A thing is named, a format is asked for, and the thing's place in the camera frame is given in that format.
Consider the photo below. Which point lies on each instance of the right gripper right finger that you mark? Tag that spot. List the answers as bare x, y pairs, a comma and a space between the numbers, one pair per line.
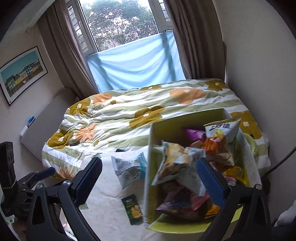
254, 221

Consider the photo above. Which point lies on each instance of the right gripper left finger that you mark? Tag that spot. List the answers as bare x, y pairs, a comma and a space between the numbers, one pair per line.
43, 222

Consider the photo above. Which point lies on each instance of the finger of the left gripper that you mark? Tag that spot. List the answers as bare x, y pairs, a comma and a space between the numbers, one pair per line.
44, 173

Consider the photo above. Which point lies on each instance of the gold chocolate snack bag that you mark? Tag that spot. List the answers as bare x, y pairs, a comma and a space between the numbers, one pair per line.
234, 173

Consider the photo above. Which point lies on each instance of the sponge crunch snack bag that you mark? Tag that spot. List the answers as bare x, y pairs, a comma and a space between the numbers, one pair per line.
181, 202

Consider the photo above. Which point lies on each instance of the pork floss snack bag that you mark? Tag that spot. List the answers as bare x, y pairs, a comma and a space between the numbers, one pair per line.
179, 164

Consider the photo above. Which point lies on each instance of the white padded headboard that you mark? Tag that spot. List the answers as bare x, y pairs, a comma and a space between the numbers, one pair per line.
47, 122

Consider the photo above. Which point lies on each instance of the white blue chips bag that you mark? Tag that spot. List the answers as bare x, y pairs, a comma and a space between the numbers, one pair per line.
220, 137

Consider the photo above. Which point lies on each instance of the dark green small packet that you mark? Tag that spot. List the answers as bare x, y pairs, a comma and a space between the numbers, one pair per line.
133, 210

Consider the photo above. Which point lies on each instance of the purple snack bag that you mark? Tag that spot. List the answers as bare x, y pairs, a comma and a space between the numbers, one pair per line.
194, 135

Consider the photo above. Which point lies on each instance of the grey blue snack bag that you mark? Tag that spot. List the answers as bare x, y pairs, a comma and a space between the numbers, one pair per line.
129, 167

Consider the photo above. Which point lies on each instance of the floral striped duvet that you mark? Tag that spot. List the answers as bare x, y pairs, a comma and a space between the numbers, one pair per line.
121, 119

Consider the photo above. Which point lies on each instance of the framed town picture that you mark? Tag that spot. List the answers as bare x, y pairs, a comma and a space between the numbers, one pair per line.
21, 72

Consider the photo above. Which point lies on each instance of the left brown curtain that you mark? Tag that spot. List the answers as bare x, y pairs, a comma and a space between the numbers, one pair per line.
65, 52

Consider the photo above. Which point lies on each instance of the brown curtain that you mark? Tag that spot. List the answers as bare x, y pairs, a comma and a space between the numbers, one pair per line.
198, 37
65, 52

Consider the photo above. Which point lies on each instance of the light blue window cloth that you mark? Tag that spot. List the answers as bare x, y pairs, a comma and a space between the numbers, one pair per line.
148, 61

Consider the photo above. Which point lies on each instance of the right brown curtain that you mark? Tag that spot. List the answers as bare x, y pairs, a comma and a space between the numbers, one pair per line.
198, 37

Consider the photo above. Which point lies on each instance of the white window frame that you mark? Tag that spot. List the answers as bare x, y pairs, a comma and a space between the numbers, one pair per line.
101, 25

